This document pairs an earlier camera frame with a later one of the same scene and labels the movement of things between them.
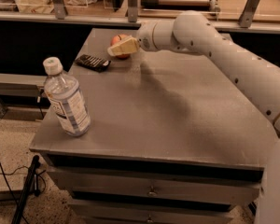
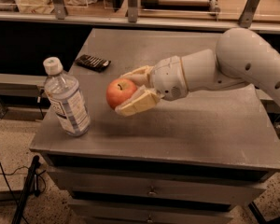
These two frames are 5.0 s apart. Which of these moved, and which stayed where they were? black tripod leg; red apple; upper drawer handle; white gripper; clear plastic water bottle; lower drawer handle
Moved: white gripper; red apple
Stayed: black tripod leg; clear plastic water bottle; upper drawer handle; lower drawer handle
